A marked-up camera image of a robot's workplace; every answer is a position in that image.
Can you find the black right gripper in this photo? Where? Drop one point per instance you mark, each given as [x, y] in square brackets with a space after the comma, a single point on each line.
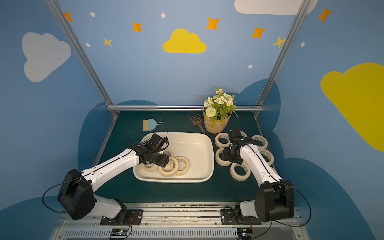
[229, 154]

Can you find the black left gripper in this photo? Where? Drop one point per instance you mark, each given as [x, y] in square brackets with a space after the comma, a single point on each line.
[159, 158]

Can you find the masking tape roll six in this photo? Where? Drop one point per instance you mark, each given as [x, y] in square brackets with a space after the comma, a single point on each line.
[219, 155]

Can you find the masking tape roll eight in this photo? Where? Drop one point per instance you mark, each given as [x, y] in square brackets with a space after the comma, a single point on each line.
[150, 167]

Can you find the masking tape roll three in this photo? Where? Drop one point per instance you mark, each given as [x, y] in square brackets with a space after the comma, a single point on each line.
[222, 140]

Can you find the masking tape roll two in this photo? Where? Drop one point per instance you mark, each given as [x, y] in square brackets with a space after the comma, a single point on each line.
[244, 135]

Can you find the masking tape roll eleven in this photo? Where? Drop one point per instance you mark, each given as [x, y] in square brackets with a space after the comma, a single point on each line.
[240, 172]

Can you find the masking tape roll five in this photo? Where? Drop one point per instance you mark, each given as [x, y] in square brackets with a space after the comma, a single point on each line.
[171, 169]

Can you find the masking tape roll four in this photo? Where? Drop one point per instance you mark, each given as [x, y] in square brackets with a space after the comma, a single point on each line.
[261, 142]

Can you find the cream plastic storage tray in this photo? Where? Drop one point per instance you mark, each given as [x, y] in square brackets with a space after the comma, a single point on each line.
[196, 148]

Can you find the masking tape roll one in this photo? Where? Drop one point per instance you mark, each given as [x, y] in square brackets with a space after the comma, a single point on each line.
[270, 158]

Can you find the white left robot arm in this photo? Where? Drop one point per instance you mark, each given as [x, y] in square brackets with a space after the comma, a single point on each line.
[77, 193]

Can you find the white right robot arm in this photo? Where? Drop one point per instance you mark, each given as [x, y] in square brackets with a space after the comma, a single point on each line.
[275, 197]

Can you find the masking tape roll twelve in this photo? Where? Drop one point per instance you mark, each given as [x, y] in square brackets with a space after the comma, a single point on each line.
[168, 152]

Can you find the masking tape roll ten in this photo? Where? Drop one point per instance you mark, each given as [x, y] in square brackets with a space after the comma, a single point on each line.
[184, 166]

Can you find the blue dustpan with brush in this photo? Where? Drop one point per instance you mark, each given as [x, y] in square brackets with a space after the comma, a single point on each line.
[150, 124]

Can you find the flower pot with white flowers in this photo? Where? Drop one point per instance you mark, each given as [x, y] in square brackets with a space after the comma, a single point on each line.
[217, 110]

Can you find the brown plastic scoop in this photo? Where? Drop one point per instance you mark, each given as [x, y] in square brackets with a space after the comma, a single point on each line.
[197, 120]

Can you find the right circuit board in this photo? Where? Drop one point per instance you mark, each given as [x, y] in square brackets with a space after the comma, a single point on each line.
[244, 234]

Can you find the circuit board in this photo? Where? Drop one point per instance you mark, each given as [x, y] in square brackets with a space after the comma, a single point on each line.
[119, 233]
[244, 234]

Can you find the left circuit board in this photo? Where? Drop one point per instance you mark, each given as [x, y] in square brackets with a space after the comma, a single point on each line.
[119, 233]

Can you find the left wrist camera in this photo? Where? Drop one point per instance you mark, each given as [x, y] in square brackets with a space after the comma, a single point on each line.
[157, 143]

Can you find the aluminium frame rail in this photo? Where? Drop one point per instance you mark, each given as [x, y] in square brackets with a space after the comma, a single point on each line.
[136, 108]

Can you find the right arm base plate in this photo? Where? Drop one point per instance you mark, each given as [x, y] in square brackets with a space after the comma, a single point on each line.
[234, 217]

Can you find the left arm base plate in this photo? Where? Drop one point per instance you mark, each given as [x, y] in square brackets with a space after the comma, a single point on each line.
[125, 217]

